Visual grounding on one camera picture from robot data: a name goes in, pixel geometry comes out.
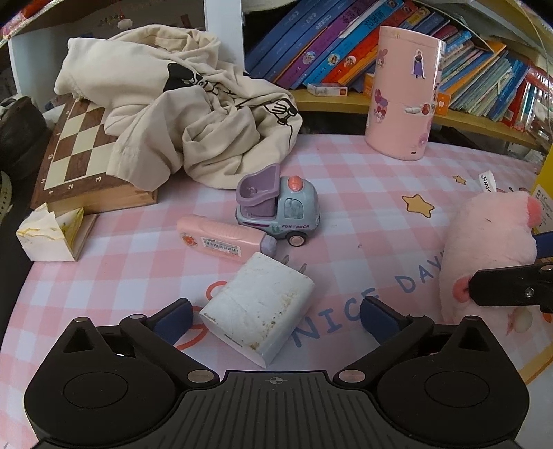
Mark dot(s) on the purple and blue toy truck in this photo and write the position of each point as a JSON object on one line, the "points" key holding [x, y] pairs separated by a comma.
{"points": [[293, 207]]}

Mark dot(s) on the pink checkered desktop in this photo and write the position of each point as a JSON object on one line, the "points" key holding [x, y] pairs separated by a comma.
{"points": [[367, 194]]}

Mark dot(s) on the cardboard box with yellow flaps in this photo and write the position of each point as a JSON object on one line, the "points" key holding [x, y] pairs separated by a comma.
{"points": [[545, 181]]}

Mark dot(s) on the pink cream tube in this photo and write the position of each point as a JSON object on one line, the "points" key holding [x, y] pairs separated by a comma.
{"points": [[216, 237]]}

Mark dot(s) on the dark brown bag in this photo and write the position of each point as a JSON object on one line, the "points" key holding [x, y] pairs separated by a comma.
{"points": [[17, 129]]}

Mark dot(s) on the pink plush toy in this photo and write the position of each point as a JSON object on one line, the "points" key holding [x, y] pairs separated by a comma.
{"points": [[484, 233]]}

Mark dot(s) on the wooden bookshelf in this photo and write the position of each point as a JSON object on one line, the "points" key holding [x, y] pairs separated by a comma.
{"points": [[328, 105]]}

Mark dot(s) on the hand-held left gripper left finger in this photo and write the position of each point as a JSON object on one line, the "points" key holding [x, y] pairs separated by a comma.
{"points": [[173, 321]]}

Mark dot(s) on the white charger adapter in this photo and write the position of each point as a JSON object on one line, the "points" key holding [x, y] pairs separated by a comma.
{"points": [[255, 311]]}

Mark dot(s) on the pink cylinder with stickers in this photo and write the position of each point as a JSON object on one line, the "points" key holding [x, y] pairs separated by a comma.
{"points": [[397, 108]]}

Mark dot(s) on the wooden chessboard box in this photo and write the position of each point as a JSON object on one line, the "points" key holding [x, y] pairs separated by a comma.
{"points": [[77, 155]]}

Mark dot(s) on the grey side shelf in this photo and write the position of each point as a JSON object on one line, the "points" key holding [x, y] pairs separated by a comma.
{"points": [[17, 64]]}

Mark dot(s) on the white and yellow tissue box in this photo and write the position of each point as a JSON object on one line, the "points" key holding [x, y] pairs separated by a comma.
{"points": [[43, 241]]}

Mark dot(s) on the small white and orange box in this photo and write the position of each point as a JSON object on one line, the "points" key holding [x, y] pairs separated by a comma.
{"points": [[324, 89]]}

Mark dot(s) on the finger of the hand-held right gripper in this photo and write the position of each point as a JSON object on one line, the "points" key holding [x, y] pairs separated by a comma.
{"points": [[510, 285], [545, 244]]}

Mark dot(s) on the cream hoodie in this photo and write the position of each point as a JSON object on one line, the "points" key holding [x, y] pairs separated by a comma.
{"points": [[151, 86]]}

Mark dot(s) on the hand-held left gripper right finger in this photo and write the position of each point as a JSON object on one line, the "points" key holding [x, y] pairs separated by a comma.
{"points": [[376, 315]]}

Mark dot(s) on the row of colourful books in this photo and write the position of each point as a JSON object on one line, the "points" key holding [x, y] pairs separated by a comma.
{"points": [[324, 43]]}

